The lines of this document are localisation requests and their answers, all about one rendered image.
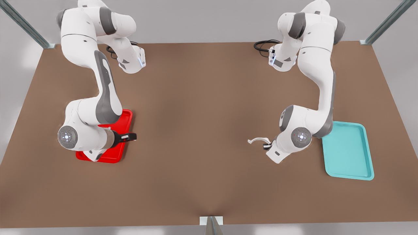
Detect white drainage pipe clamp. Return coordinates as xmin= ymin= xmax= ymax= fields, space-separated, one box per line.
xmin=248 ymin=137 xmax=271 ymax=146

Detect red plastic tray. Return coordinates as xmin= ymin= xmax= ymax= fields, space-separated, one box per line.
xmin=76 ymin=109 xmax=134 ymax=164

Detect cyan plastic tray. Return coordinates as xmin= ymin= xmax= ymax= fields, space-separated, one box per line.
xmin=322 ymin=121 xmax=375 ymax=181

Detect black cable loop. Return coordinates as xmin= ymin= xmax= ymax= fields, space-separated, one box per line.
xmin=254 ymin=39 xmax=281 ymax=53
xmin=106 ymin=41 xmax=139 ymax=60

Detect silver frame post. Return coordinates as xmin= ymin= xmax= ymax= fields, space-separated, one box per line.
xmin=360 ymin=0 xmax=418 ymax=45
xmin=200 ymin=216 xmax=224 ymax=235
xmin=0 ymin=0 xmax=56 ymax=49

